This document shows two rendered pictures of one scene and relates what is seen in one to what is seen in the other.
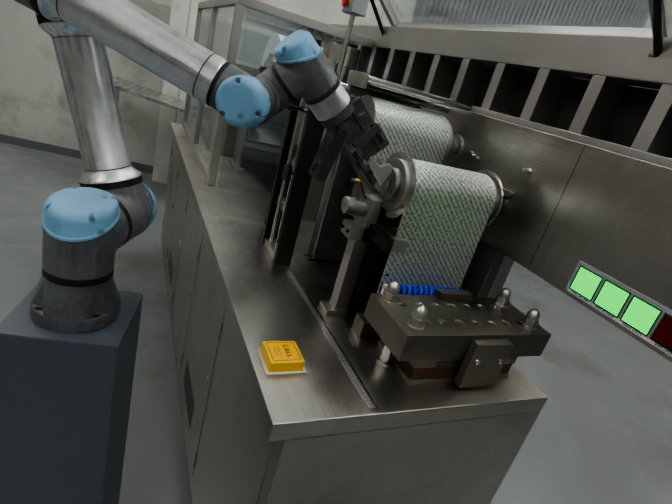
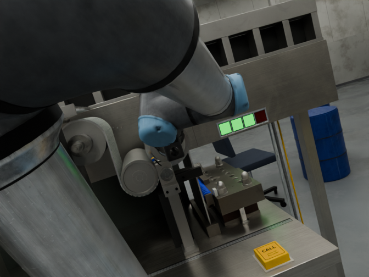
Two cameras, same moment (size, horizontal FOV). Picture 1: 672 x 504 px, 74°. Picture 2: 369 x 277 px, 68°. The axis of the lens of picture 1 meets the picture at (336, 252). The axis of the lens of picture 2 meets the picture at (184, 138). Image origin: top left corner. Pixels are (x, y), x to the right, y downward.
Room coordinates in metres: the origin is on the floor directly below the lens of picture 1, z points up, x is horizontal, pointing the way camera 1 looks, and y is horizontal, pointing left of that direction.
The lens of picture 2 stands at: (0.63, 0.73, 1.39)
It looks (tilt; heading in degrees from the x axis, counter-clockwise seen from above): 9 degrees down; 290
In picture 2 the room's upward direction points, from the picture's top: 17 degrees counter-clockwise
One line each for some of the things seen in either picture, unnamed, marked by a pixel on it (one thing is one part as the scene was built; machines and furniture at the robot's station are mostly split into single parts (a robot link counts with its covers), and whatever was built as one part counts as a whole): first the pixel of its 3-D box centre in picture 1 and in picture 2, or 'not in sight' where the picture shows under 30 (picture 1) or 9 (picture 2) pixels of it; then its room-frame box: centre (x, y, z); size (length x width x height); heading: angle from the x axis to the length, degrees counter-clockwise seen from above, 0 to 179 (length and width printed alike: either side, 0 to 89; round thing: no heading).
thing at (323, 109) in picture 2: not in sight; (316, 137); (0.29, -2.96, 0.39); 1.05 x 0.65 x 0.78; 102
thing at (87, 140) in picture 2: not in sight; (80, 144); (1.20, 0.06, 1.34); 0.06 x 0.06 x 0.06; 28
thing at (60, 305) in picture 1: (78, 288); not in sight; (0.72, 0.45, 0.95); 0.15 x 0.15 x 0.10
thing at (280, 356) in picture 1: (282, 356); (271, 254); (0.74, 0.05, 0.91); 0.07 x 0.07 x 0.02; 28
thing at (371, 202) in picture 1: (348, 256); (177, 207); (1.00, -0.03, 1.05); 0.06 x 0.05 x 0.31; 118
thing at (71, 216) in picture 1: (83, 230); not in sight; (0.72, 0.45, 1.07); 0.13 x 0.12 x 0.14; 3
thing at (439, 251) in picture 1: (432, 255); (189, 169); (1.00, -0.22, 1.11); 0.23 x 0.01 x 0.18; 118
